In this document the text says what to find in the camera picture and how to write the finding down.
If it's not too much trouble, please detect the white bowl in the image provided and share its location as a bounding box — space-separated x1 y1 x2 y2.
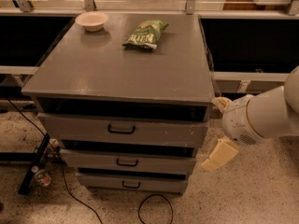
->
75 11 108 32

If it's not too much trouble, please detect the black floor cable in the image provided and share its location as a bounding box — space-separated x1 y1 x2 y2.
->
4 97 104 224

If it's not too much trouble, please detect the grey middle drawer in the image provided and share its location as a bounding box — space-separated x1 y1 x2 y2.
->
61 149 196 175

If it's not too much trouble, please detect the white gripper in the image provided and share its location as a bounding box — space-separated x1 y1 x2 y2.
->
201 95 265 172

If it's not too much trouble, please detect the black looped cable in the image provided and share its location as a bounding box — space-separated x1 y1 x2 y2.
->
137 193 174 224

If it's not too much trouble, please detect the grey drawer cabinet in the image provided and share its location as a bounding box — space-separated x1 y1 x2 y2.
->
22 14 214 181

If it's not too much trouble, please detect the black metal stand leg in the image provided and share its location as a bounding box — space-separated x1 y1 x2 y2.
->
18 133 50 195

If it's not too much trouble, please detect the small bottle on floor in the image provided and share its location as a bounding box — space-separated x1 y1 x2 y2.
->
31 166 51 187

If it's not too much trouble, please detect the grey metal railing frame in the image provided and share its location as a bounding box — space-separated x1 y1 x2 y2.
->
0 0 298 100

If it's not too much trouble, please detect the green chip bag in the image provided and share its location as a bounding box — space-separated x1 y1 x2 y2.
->
122 20 168 50

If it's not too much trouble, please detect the grey top drawer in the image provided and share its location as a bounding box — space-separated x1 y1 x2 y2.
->
38 113 207 147

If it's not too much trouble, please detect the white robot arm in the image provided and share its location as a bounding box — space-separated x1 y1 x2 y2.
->
201 66 299 172

